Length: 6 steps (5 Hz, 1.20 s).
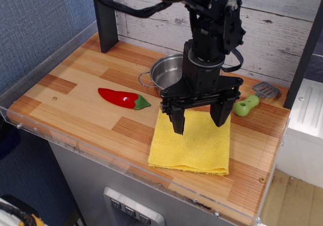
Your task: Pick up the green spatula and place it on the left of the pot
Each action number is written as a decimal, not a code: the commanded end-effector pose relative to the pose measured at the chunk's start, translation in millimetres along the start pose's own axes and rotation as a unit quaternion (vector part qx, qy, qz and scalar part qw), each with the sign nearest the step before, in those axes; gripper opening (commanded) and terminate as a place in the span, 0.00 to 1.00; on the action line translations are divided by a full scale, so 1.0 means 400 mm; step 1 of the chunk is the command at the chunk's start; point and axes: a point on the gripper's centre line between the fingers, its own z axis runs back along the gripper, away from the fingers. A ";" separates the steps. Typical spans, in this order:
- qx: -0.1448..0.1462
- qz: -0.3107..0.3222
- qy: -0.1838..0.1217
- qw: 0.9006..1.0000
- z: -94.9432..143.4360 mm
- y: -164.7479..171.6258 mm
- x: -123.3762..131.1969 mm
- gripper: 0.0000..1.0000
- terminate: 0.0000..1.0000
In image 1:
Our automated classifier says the green spatula with grey blade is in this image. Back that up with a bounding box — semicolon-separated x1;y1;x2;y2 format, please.
233;82;280;117

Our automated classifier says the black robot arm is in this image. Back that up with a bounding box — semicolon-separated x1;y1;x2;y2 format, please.
160;0;245;134

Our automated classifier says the grey cabinet with control panel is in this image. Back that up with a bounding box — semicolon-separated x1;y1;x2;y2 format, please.
47;140;243;226

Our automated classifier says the clear acrylic guard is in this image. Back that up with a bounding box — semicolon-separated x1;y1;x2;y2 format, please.
7;19;288;225

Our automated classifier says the yellow folded cloth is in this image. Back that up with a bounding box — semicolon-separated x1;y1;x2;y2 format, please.
148;110;231;176

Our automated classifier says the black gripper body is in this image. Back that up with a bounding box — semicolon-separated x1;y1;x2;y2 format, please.
161;41;243;113

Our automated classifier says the white ribbed appliance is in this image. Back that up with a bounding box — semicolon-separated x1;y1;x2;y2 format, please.
276;79;322;187

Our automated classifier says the yellow and black object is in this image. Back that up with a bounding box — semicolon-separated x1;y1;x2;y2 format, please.
1;195;46;225

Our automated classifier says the stainless steel pot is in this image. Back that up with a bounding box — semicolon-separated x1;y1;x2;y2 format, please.
138;53;224;97

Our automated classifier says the dark grey right post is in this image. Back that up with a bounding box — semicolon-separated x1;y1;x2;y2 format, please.
283;0;322;109

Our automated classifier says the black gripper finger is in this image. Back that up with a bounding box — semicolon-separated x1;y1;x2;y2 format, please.
210;99;234;127
170;107;185;135

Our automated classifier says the black cable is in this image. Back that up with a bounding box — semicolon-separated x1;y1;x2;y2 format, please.
80;0;175;18

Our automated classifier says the red chili pepper toy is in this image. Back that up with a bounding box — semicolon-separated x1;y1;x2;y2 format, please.
98;88;151;110

